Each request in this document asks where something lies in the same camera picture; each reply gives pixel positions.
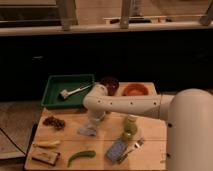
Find blue sponge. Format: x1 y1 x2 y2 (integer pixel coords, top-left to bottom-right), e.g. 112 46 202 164
105 139 127 163

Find black cable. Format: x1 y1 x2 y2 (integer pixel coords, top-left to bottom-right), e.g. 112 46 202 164
0 126 27 156

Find dark maroon bowl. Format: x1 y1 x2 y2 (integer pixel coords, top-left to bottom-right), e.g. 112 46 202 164
100 77 119 96

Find light blue towel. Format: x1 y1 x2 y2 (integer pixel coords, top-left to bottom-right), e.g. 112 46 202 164
77 124 97 136

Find green chili pepper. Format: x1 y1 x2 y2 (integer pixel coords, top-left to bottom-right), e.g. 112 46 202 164
67 150 96 167

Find orange bowl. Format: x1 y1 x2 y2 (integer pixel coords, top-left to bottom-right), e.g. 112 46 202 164
122 83 149 96

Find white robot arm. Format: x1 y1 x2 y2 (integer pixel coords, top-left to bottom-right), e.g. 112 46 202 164
83 84 213 171

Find green plastic tray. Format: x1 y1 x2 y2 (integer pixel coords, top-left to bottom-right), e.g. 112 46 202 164
41 74 95 109

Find brown rectangular box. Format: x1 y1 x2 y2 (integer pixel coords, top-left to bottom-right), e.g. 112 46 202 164
32 148 60 166

